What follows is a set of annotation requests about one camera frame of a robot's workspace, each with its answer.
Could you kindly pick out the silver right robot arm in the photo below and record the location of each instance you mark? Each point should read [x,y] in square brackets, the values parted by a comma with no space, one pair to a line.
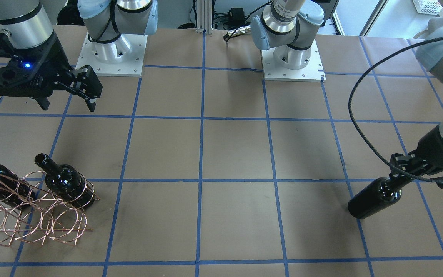
[27,24]

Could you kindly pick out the dark glass wine bottle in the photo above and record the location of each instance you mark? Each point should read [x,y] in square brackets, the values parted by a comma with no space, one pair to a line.
[373,198]

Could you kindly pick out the aluminium frame post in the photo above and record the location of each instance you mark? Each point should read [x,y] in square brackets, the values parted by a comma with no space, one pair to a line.
[204,16]

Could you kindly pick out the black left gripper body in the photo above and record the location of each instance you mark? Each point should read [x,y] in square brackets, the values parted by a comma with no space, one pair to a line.
[438,148]

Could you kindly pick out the copper wire wine rack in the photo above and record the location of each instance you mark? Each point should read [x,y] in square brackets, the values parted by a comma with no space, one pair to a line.
[47,218]

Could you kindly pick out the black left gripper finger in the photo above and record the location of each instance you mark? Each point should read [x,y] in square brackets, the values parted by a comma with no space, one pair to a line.
[408,163]
[397,180]

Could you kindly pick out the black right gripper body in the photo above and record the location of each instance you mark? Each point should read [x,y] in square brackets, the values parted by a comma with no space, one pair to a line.
[53,59]

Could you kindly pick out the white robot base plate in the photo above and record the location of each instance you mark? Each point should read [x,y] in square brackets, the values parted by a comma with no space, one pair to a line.
[122,58]
[286,64]

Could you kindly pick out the dark wine bottle in rack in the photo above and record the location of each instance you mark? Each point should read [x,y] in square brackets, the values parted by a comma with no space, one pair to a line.
[65,182]

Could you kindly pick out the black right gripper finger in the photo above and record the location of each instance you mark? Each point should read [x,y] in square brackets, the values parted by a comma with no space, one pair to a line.
[82,82]
[43,102]

